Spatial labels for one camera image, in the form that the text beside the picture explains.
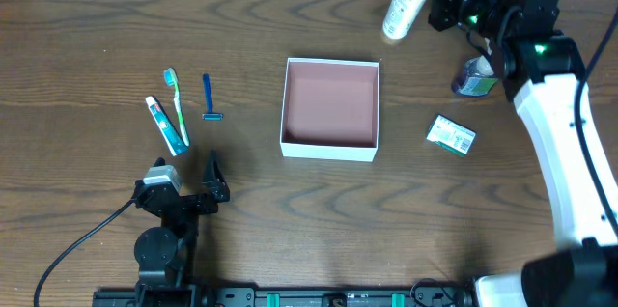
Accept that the purple soap pump bottle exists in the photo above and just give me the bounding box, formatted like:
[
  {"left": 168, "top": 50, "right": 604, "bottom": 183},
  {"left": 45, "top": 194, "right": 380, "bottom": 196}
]
[{"left": 451, "top": 56, "right": 499, "bottom": 97}]

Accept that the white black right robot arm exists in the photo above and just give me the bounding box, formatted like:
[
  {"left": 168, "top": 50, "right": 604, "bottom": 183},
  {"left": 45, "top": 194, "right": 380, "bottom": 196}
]
[{"left": 429, "top": 0, "right": 617, "bottom": 306}]

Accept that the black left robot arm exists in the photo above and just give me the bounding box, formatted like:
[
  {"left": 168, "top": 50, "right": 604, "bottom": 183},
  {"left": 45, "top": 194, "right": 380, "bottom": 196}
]
[{"left": 132, "top": 151, "right": 230, "bottom": 288}]

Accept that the teal white toothpaste tube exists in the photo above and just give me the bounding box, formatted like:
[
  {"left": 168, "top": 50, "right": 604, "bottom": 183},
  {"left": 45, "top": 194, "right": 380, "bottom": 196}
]
[{"left": 145, "top": 96, "right": 188, "bottom": 156}]

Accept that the blue disposable razor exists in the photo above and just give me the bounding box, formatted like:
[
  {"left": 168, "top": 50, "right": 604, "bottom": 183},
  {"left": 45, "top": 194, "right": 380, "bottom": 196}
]
[{"left": 202, "top": 73, "right": 224, "bottom": 122}]

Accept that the green white toothbrush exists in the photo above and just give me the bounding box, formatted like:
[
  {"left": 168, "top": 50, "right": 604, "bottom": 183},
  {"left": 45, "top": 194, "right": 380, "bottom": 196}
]
[{"left": 163, "top": 68, "right": 190, "bottom": 146}]

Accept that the green white soap box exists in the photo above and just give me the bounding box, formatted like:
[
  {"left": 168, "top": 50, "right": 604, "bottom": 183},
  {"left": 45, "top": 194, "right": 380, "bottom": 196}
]
[{"left": 426, "top": 115, "right": 476, "bottom": 156}]

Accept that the white box with pink interior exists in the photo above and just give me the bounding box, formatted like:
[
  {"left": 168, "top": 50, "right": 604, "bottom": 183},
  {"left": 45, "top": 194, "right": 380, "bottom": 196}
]
[{"left": 279, "top": 58, "right": 380, "bottom": 162}]

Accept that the black left camera cable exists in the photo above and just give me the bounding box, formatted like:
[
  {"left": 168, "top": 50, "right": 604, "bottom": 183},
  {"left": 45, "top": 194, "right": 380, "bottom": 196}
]
[{"left": 32, "top": 197, "right": 138, "bottom": 307}]

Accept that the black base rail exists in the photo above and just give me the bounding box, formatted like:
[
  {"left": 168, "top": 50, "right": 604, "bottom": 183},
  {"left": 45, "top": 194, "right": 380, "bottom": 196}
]
[{"left": 92, "top": 283, "right": 476, "bottom": 307}]

